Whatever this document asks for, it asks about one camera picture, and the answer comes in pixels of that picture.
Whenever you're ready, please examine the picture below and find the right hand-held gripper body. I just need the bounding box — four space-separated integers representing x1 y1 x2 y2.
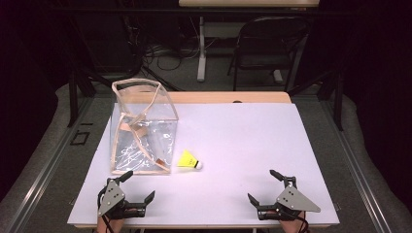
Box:
257 176 322 222

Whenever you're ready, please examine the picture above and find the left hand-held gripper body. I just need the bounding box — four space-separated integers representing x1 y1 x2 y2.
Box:
96 179 147 220

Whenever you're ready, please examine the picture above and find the person's right hand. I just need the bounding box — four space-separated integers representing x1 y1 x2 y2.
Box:
279 212 309 233

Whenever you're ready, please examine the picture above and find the person's left hand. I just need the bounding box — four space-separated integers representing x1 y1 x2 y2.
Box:
95 216 126 233

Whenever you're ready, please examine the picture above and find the clear bag with beige trim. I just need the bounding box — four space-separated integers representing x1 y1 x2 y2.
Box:
109 78 180 176

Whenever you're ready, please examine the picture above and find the white table board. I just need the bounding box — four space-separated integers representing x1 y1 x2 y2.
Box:
66 102 341 227

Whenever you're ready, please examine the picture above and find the yellow shuttlecock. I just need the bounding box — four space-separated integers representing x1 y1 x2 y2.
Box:
176 149 204 171

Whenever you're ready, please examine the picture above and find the wooden table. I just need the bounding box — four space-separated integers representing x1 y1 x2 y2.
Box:
75 90 336 230

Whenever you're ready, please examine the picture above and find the black metal stand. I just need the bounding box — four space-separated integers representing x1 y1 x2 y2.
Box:
65 69 98 128
286 68 345 132

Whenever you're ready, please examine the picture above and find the black folding chair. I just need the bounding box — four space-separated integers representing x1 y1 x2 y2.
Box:
227 16 313 93

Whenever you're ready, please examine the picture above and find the white-legged desk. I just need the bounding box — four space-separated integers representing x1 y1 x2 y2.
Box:
178 0 321 83

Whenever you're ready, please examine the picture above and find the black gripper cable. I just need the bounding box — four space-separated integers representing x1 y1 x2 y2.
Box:
97 189 115 233
289 215 311 233

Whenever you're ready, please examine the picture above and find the metal frame rail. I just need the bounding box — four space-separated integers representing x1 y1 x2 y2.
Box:
3 96 95 233
318 96 394 233

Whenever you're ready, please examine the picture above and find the bundle of floor cables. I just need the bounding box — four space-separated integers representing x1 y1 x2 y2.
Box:
141 38 202 73

